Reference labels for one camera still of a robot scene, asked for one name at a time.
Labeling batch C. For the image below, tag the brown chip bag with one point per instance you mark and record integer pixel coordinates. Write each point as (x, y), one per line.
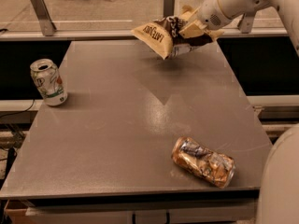
(163, 37)

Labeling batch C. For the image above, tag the middle metal bracket post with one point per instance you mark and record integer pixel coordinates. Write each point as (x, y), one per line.
(168, 8)

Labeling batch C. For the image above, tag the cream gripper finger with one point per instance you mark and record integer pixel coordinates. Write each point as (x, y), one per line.
(215, 34)

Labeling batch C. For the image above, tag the orange crushed soda can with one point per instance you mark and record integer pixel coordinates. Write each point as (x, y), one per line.
(215, 168)

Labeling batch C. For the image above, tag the metal bracket post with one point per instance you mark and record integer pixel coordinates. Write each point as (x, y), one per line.
(47, 26)
(168, 8)
(246, 22)

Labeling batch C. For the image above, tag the left metal bracket post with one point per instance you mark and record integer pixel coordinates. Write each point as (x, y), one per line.
(47, 26)

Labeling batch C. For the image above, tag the green and white soda can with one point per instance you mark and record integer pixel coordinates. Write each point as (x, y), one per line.
(46, 76)

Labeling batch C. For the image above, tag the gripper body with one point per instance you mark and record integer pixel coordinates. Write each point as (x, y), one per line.
(209, 12)

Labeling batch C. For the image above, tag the right metal bracket post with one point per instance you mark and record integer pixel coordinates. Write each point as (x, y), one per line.
(246, 22)

